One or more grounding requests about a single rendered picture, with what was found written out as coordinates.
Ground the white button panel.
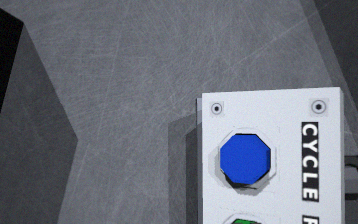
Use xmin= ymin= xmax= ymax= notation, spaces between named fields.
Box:
xmin=197 ymin=87 xmax=358 ymax=224

